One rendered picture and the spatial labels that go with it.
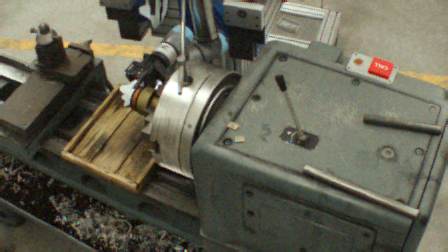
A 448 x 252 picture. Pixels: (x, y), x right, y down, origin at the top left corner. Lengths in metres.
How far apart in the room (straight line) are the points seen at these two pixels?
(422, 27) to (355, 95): 2.40
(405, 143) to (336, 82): 0.26
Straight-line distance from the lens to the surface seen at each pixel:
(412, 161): 1.40
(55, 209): 2.27
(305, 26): 3.39
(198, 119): 1.52
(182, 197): 1.79
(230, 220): 1.59
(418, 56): 3.64
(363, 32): 3.74
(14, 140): 2.00
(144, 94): 1.72
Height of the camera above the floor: 2.31
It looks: 47 degrees down
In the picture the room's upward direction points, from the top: 5 degrees counter-clockwise
